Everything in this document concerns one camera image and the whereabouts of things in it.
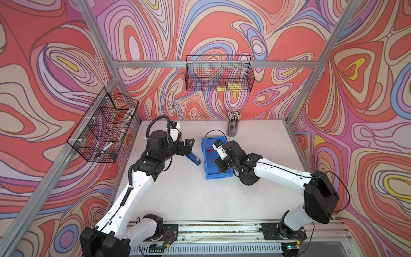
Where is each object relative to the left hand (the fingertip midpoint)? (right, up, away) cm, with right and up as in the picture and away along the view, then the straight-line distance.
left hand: (188, 139), depth 74 cm
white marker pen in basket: (-39, -5, -2) cm, 39 cm away
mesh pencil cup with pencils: (+26, +13, +24) cm, 38 cm away
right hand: (+14, -14, +10) cm, 22 cm away
